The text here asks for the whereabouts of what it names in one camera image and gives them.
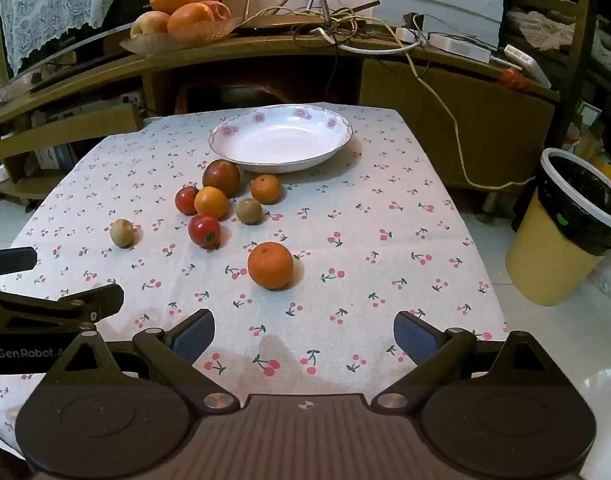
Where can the small mandarin orange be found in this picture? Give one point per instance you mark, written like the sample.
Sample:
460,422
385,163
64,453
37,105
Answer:
266,189

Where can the white lace cloth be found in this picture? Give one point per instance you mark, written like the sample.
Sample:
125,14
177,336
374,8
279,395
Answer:
50,5

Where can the red apple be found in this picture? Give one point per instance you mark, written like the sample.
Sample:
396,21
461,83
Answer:
220,10

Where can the large orange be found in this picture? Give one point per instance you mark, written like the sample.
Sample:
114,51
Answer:
270,266

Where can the cherry print tablecloth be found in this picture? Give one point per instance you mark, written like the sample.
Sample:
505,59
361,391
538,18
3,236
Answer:
345,220

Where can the small brown kiwi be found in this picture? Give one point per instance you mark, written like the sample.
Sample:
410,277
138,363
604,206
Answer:
249,211
122,233

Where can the white power adapter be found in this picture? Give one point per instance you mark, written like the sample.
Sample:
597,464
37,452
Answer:
408,35

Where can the white floral plate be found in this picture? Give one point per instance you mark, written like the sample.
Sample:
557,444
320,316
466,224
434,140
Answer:
280,140

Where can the large dark red tomato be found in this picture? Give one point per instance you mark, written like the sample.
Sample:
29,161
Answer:
221,176

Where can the wooden cabinet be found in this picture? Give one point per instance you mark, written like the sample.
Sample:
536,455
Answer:
410,125

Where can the glass fruit tray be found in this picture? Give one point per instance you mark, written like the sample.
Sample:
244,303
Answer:
145,42

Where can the white power strip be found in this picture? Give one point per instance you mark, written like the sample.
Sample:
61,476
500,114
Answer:
460,46

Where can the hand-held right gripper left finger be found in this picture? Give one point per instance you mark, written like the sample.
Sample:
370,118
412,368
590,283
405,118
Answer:
195,336

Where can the small orange persimmon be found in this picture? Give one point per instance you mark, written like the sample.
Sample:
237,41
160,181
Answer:
511,79

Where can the pink plastic bag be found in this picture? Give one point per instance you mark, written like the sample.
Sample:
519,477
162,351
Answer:
545,27

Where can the yellow trash bin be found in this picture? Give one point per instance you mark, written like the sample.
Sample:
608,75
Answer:
540,265

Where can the orange tangerine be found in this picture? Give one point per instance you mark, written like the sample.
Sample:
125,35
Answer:
211,203

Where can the black router with antennas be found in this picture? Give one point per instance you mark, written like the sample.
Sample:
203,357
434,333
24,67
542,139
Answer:
280,24

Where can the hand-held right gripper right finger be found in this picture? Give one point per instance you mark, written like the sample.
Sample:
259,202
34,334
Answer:
410,336

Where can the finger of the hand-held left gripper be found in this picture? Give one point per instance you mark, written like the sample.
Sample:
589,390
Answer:
85,302
13,261

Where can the yellow apple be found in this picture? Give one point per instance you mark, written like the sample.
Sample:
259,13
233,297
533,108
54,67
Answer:
148,24

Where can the dark shelf rack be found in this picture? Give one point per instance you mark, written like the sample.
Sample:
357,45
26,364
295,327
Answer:
585,35

